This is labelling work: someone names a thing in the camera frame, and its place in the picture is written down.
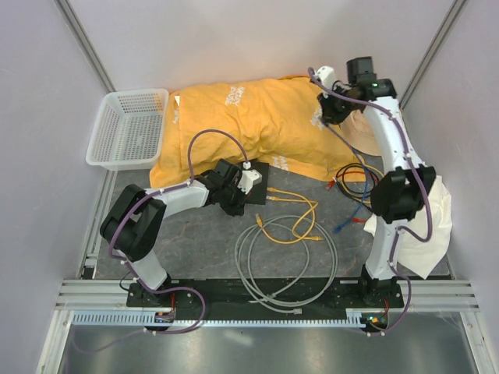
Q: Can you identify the black network switch box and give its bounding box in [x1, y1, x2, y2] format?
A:
[246, 159, 270, 206]

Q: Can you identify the grey ethernet cable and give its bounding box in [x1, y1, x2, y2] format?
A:
[234, 214, 339, 316]

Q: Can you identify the grey slotted cable duct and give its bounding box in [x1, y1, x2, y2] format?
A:
[72, 310, 367, 328]

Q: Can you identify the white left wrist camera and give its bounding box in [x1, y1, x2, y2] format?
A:
[237, 161, 263, 195]

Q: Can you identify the blue ethernet cable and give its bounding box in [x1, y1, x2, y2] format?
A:
[321, 120, 375, 235]

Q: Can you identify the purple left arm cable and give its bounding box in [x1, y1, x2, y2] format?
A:
[71, 129, 253, 355]

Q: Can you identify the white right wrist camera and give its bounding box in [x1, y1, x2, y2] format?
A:
[313, 65, 337, 90]

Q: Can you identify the orange printed t-shirt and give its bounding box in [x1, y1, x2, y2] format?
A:
[150, 76, 357, 188]

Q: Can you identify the black ethernet cable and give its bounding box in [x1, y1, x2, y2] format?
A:
[334, 163, 380, 203]

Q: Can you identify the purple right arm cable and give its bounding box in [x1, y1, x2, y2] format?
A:
[307, 66, 434, 338]

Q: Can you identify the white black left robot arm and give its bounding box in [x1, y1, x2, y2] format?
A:
[100, 160, 263, 306]

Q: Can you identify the beige bucket hat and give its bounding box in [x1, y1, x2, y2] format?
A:
[340, 111, 381, 157]

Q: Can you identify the white crumpled cloth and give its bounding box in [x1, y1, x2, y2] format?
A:
[364, 175, 452, 280]

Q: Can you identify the white plastic perforated basket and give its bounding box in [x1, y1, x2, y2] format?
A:
[86, 88, 169, 171]

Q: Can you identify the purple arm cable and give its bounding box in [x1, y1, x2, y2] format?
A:
[71, 129, 253, 355]
[307, 66, 434, 338]

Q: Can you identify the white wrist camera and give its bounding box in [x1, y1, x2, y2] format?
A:
[313, 65, 337, 90]
[237, 161, 263, 195]

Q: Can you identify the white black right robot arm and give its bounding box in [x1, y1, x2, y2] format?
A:
[308, 57, 436, 307]

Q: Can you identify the red ethernet cable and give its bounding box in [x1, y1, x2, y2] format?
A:
[325, 169, 375, 224]

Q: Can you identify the aluminium frame rail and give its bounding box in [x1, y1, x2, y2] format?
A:
[55, 280, 480, 312]

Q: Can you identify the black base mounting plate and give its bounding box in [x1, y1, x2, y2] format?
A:
[126, 277, 404, 321]

